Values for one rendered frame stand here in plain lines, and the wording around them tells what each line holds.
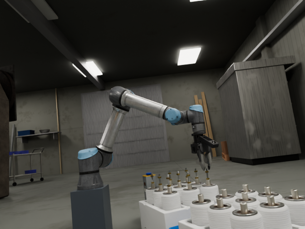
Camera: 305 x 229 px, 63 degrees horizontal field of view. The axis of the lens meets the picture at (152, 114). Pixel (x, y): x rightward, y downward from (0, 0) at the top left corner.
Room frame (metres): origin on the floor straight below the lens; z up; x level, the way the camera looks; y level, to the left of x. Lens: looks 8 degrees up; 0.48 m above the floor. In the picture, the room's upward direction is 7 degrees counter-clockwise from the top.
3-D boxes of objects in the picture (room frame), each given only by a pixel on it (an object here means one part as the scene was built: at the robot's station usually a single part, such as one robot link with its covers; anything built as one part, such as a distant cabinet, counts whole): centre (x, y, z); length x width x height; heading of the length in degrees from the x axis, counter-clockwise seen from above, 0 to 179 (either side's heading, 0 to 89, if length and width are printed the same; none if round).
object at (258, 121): (5.22, -2.20, 0.95); 1.50 x 1.14 x 1.91; 179
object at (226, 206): (0.92, -0.20, 0.25); 0.08 x 0.08 x 0.01
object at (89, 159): (1.52, 0.41, 0.47); 0.13 x 0.12 x 0.14; 160
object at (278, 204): (0.86, -0.36, 0.25); 0.08 x 0.08 x 0.01
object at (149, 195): (1.53, 0.05, 0.16); 0.10 x 0.10 x 0.18
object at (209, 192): (1.40, -0.26, 0.16); 0.10 x 0.10 x 0.18
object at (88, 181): (1.51, 0.42, 0.35); 0.15 x 0.15 x 0.10
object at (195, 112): (1.42, -0.25, 0.64); 0.09 x 0.08 x 0.11; 70
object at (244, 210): (0.81, -0.25, 0.26); 0.02 x 0.02 x 0.03
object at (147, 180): (1.71, 0.07, 0.16); 0.07 x 0.07 x 0.31; 22
